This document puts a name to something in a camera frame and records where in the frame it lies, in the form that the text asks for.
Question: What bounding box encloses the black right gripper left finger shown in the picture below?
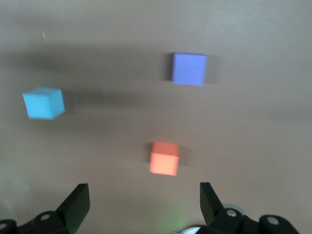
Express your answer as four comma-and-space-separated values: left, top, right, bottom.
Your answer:
0, 183, 92, 234

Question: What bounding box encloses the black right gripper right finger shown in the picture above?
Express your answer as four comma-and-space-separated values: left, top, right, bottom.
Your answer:
192, 182, 299, 234

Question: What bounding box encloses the blue foam block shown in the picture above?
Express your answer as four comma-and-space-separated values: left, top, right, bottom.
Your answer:
22, 87, 66, 121

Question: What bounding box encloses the orange foam block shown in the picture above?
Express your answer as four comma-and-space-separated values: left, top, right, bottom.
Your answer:
149, 140, 180, 176

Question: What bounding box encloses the purple foam block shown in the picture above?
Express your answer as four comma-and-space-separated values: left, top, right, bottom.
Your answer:
171, 52, 208, 87

